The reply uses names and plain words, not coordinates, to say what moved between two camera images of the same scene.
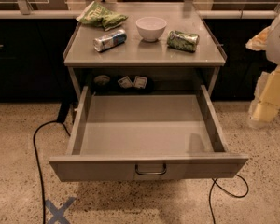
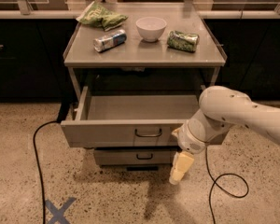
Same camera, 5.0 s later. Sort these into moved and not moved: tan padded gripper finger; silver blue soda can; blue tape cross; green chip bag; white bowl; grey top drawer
Moved: tan padded gripper finger; grey top drawer
Not moved: blue tape cross; silver blue soda can; green chip bag; white bowl
